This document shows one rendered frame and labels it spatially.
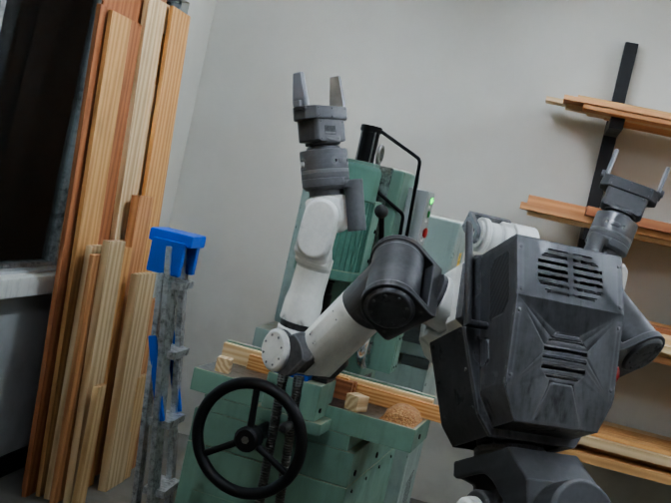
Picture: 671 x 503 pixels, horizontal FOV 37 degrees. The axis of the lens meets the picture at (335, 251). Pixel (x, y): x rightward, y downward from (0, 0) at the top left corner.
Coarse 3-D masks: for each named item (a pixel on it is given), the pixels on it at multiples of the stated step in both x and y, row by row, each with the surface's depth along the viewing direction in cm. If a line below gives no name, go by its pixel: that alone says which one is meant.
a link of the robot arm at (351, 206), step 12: (312, 180) 181; (324, 180) 180; (336, 180) 181; (348, 180) 181; (360, 180) 182; (312, 192) 183; (324, 192) 181; (336, 192) 182; (348, 192) 182; (360, 192) 182; (336, 204) 181; (348, 204) 182; (360, 204) 182; (348, 216) 182; (360, 216) 182; (348, 228) 182; (360, 228) 182
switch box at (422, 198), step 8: (408, 192) 288; (416, 192) 288; (424, 192) 287; (408, 200) 288; (416, 200) 288; (424, 200) 287; (408, 208) 288; (416, 208) 288; (424, 208) 287; (416, 216) 288; (424, 216) 288; (416, 224) 288; (424, 224) 291; (416, 232) 288; (416, 240) 288
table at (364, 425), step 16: (208, 368) 261; (240, 368) 270; (192, 384) 260; (208, 384) 258; (240, 400) 256; (336, 400) 257; (256, 416) 245; (288, 416) 242; (336, 416) 249; (352, 416) 248; (368, 416) 247; (320, 432) 241; (352, 432) 248; (368, 432) 247; (384, 432) 246; (400, 432) 244; (416, 432) 246; (400, 448) 244
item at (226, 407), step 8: (224, 400) 257; (216, 408) 258; (224, 408) 257; (232, 408) 257; (240, 408) 256; (248, 408) 255; (232, 416) 257; (240, 416) 256; (248, 416) 255; (328, 432) 250; (336, 432) 249; (312, 440) 251; (320, 440) 250; (328, 440) 250; (336, 440) 249; (344, 440) 248; (352, 440) 252; (360, 440) 261; (336, 448) 249; (344, 448) 248
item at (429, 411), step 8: (248, 360) 272; (256, 360) 271; (248, 368) 272; (256, 368) 271; (264, 368) 271; (360, 384) 264; (360, 392) 263; (368, 392) 263; (376, 392) 262; (384, 392) 261; (368, 400) 263; (376, 400) 262; (384, 400) 261; (392, 400) 261; (400, 400) 260; (408, 400) 260; (416, 400) 259; (416, 408) 259; (424, 408) 259; (432, 408) 258; (424, 416) 259; (432, 416) 258
